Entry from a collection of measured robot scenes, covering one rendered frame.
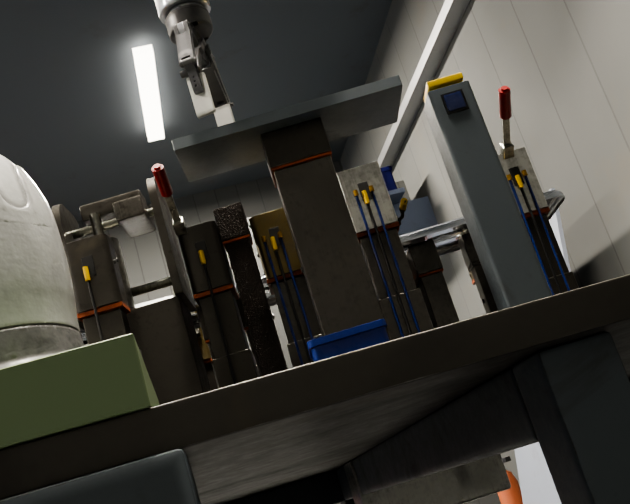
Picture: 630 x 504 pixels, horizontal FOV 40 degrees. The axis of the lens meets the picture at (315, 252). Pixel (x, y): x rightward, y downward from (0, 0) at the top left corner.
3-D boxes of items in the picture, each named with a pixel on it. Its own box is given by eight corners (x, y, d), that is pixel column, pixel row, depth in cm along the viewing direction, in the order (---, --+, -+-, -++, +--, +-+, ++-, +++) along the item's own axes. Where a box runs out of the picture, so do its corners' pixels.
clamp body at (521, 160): (590, 351, 149) (516, 165, 159) (611, 339, 138) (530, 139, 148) (550, 364, 149) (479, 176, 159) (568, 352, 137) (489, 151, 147)
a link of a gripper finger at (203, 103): (205, 73, 134) (203, 71, 133) (216, 112, 132) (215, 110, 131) (187, 80, 134) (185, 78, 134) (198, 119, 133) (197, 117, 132)
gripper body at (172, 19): (198, -6, 139) (212, 43, 137) (215, 19, 148) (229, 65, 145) (156, 11, 140) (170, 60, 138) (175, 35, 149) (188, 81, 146)
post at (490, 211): (561, 348, 132) (464, 99, 144) (573, 339, 124) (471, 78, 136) (514, 363, 131) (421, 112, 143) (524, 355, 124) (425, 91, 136)
